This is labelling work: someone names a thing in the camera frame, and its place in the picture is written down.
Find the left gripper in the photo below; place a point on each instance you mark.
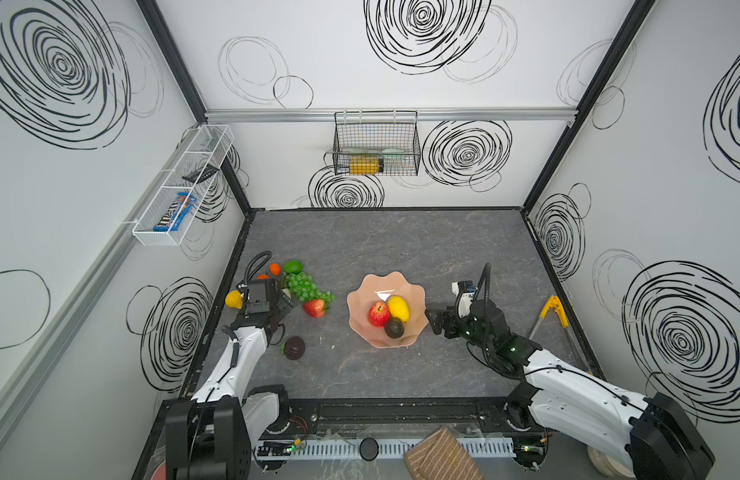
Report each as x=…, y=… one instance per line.
x=280, y=297

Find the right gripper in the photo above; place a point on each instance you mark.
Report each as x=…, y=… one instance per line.
x=445, y=322

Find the yellow fake lemon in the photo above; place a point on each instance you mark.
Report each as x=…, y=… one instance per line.
x=399, y=308

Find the red fake apple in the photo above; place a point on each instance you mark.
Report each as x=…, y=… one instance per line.
x=379, y=314

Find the pink wavy fruit bowl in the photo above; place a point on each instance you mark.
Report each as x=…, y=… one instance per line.
x=376, y=288

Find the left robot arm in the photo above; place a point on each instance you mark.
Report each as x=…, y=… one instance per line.
x=213, y=435

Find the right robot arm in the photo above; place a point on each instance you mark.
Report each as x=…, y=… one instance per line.
x=652, y=436

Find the yellow fake pear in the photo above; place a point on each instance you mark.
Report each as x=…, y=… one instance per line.
x=235, y=300

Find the green fake grapes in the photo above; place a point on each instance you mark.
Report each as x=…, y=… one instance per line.
x=305, y=289

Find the green fake lime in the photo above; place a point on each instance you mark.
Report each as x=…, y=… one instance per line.
x=293, y=267

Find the red fake strawberry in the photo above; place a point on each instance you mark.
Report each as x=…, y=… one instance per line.
x=316, y=308

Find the dark fake avocado half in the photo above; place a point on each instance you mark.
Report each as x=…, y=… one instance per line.
x=294, y=348

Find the blue candy packet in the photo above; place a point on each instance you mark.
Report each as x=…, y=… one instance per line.
x=180, y=207

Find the striped brown cloth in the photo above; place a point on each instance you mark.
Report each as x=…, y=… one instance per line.
x=440, y=456

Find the black remote control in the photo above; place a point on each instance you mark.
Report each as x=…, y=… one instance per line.
x=201, y=175

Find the black round knob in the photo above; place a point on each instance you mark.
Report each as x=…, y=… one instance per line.
x=369, y=449

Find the yellow sponge in basket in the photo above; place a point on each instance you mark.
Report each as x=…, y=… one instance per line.
x=365, y=165

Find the green item in basket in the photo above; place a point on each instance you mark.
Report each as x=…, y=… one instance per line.
x=379, y=155

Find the pink cup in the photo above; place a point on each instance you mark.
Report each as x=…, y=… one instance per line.
x=160, y=473

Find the yellow handled tongs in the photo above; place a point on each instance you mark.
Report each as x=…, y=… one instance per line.
x=554, y=304

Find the white wire wall shelf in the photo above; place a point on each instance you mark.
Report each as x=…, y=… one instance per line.
x=202, y=145

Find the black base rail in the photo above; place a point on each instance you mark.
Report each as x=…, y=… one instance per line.
x=486, y=414

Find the white slotted cable duct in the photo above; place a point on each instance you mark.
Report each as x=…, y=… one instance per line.
x=271, y=450

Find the black wire wall basket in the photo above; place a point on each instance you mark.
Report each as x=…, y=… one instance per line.
x=378, y=129

